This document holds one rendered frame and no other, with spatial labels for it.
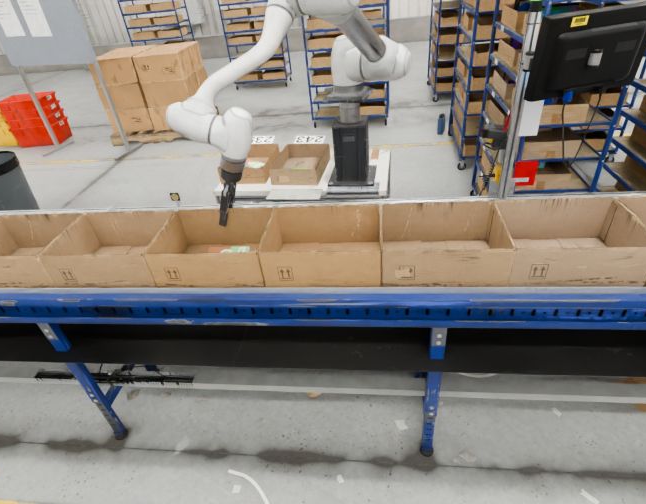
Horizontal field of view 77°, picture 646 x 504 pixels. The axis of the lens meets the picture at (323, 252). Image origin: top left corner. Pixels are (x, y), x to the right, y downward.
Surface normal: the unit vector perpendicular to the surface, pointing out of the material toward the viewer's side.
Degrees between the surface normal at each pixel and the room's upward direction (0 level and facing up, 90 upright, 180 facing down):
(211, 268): 91
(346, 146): 90
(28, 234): 89
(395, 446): 0
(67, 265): 90
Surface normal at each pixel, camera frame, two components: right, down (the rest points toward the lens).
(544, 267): -0.11, 0.59
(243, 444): -0.09, -0.81
